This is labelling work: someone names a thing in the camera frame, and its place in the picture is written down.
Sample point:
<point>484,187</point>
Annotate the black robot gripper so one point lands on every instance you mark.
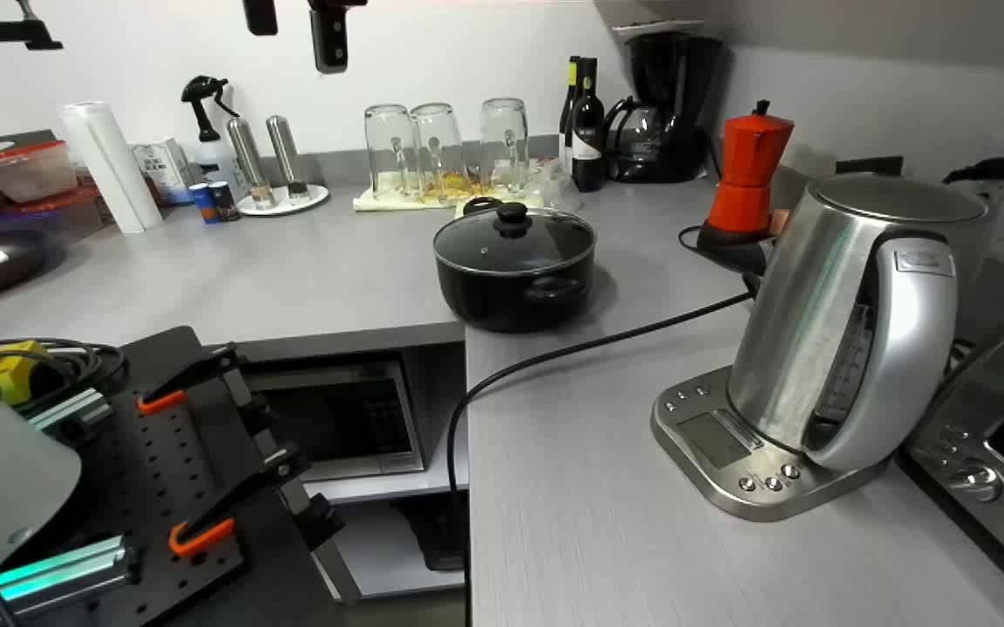
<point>329,23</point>

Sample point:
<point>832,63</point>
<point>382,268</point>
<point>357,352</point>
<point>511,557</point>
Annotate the glass pot lid black knob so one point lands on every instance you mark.
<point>515,241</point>

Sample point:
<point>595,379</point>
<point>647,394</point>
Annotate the black cooking pot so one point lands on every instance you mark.
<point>515,300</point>

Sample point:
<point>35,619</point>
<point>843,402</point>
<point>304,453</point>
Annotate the plastic container red lid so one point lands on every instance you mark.
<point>26,173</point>

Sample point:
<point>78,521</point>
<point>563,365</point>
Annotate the red moka pot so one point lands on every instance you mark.
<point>748,176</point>

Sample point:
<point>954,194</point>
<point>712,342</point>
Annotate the steel grinder shaker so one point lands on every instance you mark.
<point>289,151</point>
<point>248,157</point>

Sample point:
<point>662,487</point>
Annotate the spray bottle black trigger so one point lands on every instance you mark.
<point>210,126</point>

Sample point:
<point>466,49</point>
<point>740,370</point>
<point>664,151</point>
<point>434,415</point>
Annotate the round white tray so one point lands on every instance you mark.
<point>298,201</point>

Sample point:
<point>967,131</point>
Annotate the cream drying mat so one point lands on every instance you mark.
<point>409,201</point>

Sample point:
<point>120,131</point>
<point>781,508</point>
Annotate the small blue can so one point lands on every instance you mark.
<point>218,201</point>

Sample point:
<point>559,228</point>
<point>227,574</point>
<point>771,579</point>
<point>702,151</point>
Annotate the white paper towel roll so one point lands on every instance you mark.
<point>113,170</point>

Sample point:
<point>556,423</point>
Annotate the dark wine bottle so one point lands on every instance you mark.
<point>585,124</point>

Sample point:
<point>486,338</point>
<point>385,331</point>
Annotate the black drip coffee maker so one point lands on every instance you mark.
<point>664,105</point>

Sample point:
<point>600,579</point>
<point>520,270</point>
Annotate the built-in silver microwave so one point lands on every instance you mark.
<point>347,420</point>

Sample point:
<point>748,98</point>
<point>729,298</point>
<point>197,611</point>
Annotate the yellow connector block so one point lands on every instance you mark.
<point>16,370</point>

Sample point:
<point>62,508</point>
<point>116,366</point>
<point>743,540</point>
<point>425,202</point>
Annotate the black electric hot plate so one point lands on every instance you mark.
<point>734,249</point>

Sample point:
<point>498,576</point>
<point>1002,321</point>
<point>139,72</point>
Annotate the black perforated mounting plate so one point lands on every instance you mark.
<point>154,499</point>

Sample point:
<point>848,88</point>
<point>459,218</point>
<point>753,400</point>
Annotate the silver kettle base with buttons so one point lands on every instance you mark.
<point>712,449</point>

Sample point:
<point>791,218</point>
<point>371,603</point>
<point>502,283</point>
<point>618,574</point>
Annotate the stainless steel electric kettle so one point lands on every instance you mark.
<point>829,326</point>

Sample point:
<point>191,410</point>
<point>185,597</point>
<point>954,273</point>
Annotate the silver toaster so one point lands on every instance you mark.
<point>996,441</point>

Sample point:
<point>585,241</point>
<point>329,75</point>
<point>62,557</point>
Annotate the black wall outlet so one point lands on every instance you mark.
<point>871,164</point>

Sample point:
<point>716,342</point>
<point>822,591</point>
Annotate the aluminium extrusion rail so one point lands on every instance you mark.
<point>54,576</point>

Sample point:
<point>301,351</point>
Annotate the black wall plug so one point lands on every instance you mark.
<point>977,173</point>

